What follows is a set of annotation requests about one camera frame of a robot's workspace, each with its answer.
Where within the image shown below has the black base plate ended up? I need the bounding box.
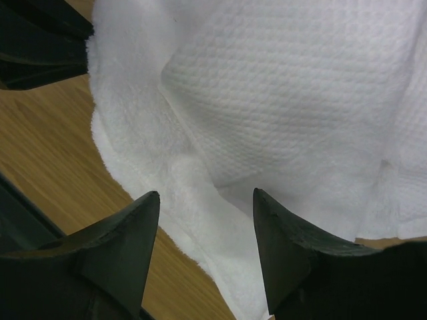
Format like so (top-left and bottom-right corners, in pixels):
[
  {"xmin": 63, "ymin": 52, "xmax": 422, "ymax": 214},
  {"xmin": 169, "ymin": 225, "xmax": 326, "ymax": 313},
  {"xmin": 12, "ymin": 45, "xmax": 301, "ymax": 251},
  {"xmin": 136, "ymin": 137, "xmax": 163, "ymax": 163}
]
[{"xmin": 0, "ymin": 175, "xmax": 65, "ymax": 254}]

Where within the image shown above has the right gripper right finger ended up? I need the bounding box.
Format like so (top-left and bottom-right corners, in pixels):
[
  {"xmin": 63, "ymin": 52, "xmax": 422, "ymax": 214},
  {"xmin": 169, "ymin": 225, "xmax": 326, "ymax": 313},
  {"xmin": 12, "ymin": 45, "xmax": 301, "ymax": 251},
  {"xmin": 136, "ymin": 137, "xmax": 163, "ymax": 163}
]
[{"xmin": 253, "ymin": 189, "xmax": 426, "ymax": 320}]

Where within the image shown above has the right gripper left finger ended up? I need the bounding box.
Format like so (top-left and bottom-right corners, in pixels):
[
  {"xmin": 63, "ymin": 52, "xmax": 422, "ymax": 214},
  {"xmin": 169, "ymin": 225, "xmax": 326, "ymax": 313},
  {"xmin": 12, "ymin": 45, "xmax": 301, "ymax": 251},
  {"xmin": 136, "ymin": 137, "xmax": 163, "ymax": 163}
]
[{"xmin": 1, "ymin": 191, "xmax": 160, "ymax": 319}]

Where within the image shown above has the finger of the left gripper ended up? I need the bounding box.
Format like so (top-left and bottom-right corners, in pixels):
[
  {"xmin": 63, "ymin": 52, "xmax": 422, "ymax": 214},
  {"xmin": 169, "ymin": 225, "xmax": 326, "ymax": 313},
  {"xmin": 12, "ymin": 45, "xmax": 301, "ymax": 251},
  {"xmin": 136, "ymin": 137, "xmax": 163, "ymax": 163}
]
[
  {"xmin": 1, "ymin": 1, "xmax": 93, "ymax": 50},
  {"xmin": 1, "ymin": 41, "xmax": 87, "ymax": 90}
]

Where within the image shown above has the white towel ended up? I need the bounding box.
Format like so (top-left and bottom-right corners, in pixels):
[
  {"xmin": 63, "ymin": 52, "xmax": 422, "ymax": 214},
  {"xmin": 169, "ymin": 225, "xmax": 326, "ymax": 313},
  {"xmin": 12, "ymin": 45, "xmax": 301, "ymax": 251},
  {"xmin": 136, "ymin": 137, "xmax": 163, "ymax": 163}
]
[{"xmin": 87, "ymin": 1, "xmax": 426, "ymax": 319}]

